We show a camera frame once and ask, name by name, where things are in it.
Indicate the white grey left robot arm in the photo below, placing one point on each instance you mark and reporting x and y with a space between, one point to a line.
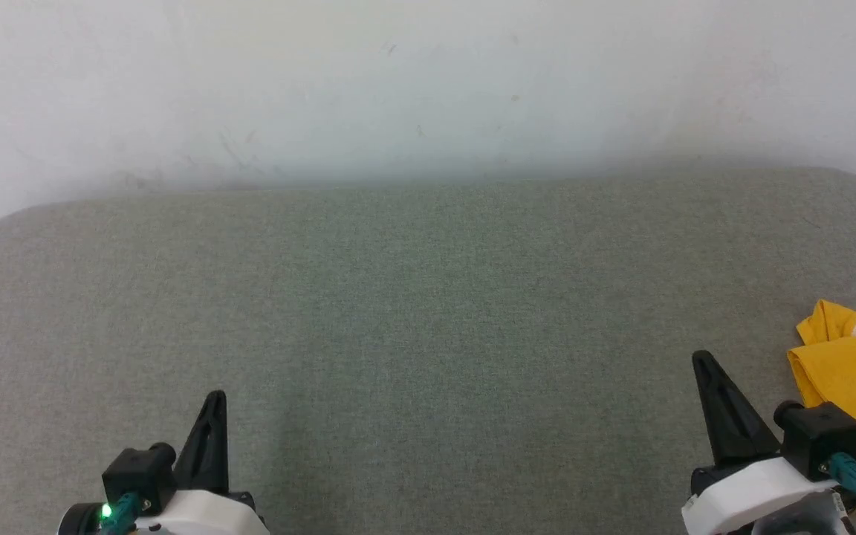
75 521

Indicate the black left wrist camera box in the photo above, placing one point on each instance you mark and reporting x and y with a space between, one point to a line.
138 472

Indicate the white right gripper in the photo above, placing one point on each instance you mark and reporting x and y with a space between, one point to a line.
747 498

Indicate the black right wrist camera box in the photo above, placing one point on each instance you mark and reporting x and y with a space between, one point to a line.
818 438

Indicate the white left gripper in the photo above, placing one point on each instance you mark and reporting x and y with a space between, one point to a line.
205 516

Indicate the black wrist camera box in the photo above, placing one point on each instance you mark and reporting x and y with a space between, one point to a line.
818 438
138 472

